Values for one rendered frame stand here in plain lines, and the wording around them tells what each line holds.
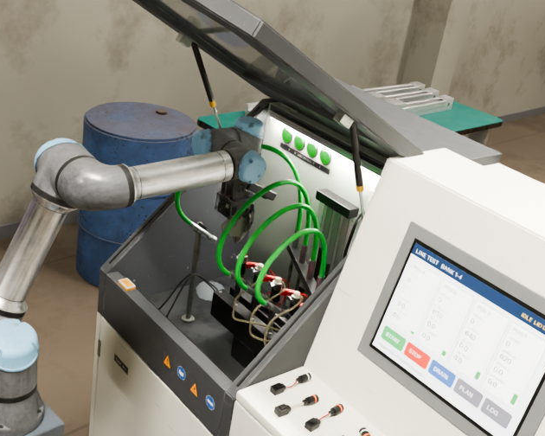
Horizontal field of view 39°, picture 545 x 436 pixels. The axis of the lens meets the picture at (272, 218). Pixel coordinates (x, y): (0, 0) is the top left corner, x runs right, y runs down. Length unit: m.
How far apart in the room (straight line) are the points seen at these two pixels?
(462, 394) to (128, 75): 3.29
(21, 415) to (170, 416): 0.53
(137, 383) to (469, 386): 1.04
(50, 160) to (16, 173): 2.67
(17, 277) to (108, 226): 2.09
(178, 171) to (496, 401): 0.85
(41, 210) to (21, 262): 0.13
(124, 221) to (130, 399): 1.58
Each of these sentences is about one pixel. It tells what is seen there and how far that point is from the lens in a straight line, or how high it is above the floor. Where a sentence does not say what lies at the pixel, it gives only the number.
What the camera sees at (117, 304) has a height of 0.88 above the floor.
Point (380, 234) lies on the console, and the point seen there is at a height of 1.38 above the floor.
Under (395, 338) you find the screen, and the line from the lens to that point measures 1.85.
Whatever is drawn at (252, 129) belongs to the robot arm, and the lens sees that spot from 2.00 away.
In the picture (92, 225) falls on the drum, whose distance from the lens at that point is 3.98.
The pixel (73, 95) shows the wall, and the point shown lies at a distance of 4.46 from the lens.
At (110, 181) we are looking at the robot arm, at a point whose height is 1.48.
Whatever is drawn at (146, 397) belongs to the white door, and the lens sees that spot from 2.35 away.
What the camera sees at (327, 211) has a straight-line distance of 2.28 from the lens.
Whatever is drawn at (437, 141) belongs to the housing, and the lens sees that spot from 2.25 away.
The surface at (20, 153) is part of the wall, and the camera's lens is 4.41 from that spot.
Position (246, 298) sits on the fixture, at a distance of 2.28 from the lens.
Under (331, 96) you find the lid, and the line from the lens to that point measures 1.64.
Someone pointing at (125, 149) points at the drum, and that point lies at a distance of 3.72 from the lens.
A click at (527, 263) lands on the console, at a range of 1.68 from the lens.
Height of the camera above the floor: 2.17
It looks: 25 degrees down
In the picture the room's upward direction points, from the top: 10 degrees clockwise
